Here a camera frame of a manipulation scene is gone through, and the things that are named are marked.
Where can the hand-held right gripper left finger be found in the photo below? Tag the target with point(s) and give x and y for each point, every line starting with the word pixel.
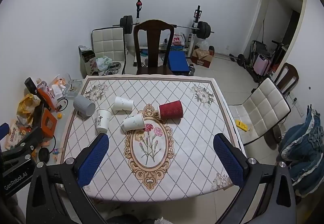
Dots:
pixel 93 160

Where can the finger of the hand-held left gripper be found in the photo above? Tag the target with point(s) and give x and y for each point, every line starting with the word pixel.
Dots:
pixel 3 130
pixel 24 143

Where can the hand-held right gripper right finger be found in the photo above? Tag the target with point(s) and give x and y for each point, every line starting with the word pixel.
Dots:
pixel 229 162

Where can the white cup with black print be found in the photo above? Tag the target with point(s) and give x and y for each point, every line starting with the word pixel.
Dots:
pixel 102 121

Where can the grey cup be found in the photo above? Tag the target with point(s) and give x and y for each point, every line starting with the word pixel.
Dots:
pixel 84 108

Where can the white paper cup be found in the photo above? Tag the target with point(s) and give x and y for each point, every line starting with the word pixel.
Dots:
pixel 133 122
pixel 123 104

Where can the red ribbed paper cup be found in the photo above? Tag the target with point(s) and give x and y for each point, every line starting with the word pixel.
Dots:
pixel 170 110

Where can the printed snack packet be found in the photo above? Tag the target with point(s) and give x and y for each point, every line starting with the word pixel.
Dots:
pixel 14 136

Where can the black round disc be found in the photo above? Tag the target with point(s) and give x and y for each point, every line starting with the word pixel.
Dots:
pixel 44 155

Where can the yellow plastic bag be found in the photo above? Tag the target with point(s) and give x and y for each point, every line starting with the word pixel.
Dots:
pixel 25 110

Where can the orange box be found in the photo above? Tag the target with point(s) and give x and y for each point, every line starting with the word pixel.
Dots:
pixel 48 125

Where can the yellow tool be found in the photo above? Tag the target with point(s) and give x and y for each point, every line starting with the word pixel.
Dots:
pixel 241 125

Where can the floral printed tablecloth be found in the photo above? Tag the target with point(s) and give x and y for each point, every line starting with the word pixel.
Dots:
pixel 182 148

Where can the black and orange tool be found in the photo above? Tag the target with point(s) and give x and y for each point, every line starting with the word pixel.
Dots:
pixel 38 91

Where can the white padded chair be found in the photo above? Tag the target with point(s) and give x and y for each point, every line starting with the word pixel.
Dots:
pixel 108 41
pixel 265 105

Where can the clear plastic container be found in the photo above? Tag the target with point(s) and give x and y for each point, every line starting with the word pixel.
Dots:
pixel 72 86

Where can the blue denim clothing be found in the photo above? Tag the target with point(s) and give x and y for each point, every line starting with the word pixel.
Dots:
pixel 303 148

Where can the metal bowl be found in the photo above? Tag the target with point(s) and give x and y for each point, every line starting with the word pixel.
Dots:
pixel 115 65

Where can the dark tea box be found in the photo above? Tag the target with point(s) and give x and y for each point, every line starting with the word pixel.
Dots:
pixel 87 63

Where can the pale green cloth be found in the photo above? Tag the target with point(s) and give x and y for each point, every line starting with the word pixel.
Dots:
pixel 103 61

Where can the pink suitcase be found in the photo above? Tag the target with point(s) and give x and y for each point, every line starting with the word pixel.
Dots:
pixel 262 65

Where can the small black barbell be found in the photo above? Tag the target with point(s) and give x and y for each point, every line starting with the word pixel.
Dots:
pixel 240 59

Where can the dark wooden chair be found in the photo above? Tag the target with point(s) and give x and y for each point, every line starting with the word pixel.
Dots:
pixel 153 36
pixel 288 74

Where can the brown cardboard box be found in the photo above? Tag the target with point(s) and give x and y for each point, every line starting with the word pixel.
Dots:
pixel 202 58

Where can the blue bench pad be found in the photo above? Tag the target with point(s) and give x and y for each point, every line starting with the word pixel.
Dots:
pixel 178 61

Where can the black scooter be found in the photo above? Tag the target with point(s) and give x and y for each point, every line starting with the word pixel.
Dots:
pixel 278 49

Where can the red and white plastic bag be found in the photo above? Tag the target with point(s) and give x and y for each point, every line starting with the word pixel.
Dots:
pixel 178 41

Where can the barbell with black plates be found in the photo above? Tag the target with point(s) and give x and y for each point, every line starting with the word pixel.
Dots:
pixel 204 29

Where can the white weight rack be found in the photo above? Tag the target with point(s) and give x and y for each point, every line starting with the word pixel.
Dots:
pixel 197 17

